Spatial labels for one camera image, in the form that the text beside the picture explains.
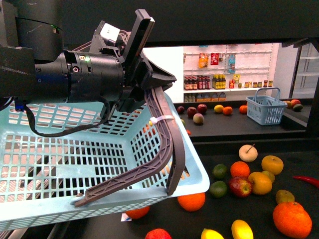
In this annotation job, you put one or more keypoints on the far dark red apple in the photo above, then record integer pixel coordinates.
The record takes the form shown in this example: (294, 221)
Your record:
(191, 111)

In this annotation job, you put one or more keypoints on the far orange by basket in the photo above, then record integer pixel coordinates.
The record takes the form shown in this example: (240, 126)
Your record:
(243, 109)

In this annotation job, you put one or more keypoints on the large orange front right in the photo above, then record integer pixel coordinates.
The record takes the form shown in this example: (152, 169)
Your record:
(292, 220)

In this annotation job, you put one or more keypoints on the olive kiwi upper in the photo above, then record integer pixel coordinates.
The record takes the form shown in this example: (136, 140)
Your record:
(270, 175)

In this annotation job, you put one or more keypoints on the large orange centre left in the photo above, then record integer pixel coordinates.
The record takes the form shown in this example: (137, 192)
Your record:
(192, 202)

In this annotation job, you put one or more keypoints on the orange persimmon green calyx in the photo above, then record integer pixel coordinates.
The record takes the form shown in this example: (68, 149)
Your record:
(138, 213)

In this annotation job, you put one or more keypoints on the small orange mandarin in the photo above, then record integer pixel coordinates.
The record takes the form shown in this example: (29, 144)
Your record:
(240, 168)

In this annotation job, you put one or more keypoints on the black shelf post right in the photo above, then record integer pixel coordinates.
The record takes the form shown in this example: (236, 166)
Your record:
(305, 80)

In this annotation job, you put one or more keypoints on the far peach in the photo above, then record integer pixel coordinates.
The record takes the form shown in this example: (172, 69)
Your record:
(198, 119)

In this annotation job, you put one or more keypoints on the brown kiwi lower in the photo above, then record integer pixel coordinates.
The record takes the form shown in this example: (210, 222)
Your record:
(284, 196)

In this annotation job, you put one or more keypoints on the yellow orange apple centre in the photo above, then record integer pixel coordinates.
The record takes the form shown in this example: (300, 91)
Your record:
(261, 184)

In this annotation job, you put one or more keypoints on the golden brown round pear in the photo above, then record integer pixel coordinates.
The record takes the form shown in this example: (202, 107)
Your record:
(272, 164)

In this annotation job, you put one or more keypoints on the red chili pepper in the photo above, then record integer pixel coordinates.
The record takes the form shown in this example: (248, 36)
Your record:
(310, 180)

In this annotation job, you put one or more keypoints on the far small orange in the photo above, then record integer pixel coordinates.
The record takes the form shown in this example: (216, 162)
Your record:
(227, 111)

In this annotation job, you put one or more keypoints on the yellow lemon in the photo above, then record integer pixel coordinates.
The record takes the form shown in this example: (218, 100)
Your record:
(219, 109)
(241, 230)
(210, 234)

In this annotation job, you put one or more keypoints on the white pear with stem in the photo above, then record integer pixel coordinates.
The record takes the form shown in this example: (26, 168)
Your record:
(248, 153)

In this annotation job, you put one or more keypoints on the green avocado upper centre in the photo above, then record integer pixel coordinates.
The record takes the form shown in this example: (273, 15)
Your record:
(219, 171)

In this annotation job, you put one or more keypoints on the green avocado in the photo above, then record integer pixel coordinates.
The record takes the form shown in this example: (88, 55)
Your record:
(218, 189)
(219, 171)

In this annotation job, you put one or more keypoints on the white grocery wall shelf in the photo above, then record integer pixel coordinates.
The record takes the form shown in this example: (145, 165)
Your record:
(231, 72)

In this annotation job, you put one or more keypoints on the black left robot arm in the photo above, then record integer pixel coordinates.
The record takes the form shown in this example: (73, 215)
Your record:
(36, 69)

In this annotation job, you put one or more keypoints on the large orange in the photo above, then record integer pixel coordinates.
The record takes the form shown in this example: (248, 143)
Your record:
(192, 202)
(292, 220)

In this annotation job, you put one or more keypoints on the white price tag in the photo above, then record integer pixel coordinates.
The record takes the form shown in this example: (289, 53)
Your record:
(125, 218)

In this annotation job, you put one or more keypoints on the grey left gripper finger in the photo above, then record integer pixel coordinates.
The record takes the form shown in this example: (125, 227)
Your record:
(175, 139)
(139, 173)

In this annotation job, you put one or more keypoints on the black produce shelf tray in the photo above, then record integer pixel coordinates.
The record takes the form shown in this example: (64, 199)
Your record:
(300, 157)

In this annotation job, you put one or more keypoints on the far dark plum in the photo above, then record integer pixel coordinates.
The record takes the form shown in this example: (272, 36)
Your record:
(180, 110)

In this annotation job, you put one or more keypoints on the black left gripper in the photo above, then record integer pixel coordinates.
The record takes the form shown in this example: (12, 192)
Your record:
(139, 74)

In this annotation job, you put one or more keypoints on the red apple centre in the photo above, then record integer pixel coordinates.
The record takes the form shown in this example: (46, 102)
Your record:
(240, 187)

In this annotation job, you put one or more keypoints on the white cable tie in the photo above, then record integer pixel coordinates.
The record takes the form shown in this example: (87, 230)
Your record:
(155, 120)

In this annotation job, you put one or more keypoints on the light blue basket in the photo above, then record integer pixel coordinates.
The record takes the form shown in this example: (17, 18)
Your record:
(41, 177)
(266, 110)

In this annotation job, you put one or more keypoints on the green avocado lower centre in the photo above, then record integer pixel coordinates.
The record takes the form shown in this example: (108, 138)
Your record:
(218, 189)

